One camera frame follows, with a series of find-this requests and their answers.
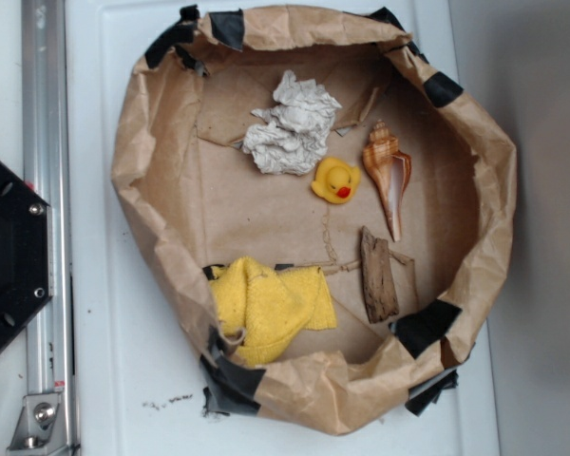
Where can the orange spiral seashell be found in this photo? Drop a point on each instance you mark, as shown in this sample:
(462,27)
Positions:
(390,169)

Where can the crumpled white paper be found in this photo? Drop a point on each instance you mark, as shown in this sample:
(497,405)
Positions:
(293,137)

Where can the yellow rubber duck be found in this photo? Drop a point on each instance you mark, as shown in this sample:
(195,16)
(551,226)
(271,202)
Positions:
(335,181)

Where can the metal corner bracket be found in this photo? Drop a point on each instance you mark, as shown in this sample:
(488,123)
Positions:
(41,427)

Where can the aluminium extrusion rail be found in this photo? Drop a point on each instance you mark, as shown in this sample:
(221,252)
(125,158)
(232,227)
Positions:
(50,335)

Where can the brown wood chip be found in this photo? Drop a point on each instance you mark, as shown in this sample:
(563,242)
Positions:
(380,297)

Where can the brown paper bag bin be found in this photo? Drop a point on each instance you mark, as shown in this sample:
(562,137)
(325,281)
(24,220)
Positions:
(193,199)

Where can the yellow towel cloth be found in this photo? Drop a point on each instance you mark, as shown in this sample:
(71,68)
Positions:
(267,308)

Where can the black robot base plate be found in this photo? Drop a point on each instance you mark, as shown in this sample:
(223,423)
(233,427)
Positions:
(24,259)

